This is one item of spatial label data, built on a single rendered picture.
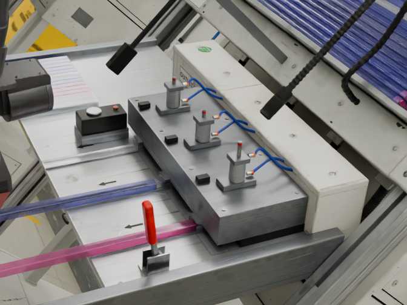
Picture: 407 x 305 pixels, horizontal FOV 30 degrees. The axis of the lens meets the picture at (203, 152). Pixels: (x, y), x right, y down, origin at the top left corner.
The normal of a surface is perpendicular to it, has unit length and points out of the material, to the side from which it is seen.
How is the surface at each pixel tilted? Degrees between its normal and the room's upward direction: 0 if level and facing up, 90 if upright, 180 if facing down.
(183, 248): 44
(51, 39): 90
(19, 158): 90
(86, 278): 90
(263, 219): 90
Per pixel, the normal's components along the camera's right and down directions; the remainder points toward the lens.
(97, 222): 0.06, -0.85
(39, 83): 0.54, 0.63
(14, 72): 0.23, -0.75
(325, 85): -0.61, -0.46
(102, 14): 0.42, 0.50
